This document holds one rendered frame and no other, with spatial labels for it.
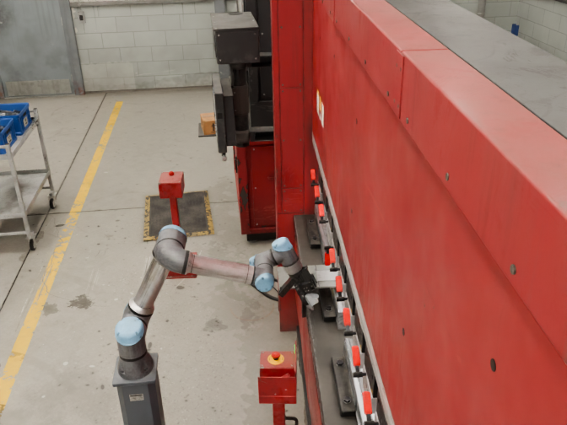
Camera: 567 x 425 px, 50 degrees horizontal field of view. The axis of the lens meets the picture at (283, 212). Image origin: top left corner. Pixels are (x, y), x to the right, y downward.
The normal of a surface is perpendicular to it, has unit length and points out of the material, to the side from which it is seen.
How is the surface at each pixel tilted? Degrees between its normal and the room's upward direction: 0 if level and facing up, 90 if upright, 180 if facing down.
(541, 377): 90
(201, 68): 90
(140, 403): 90
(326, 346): 0
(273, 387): 90
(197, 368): 0
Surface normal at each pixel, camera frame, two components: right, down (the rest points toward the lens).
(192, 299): -0.02, -0.89
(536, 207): -1.00, 0.04
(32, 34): 0.11, 0.46
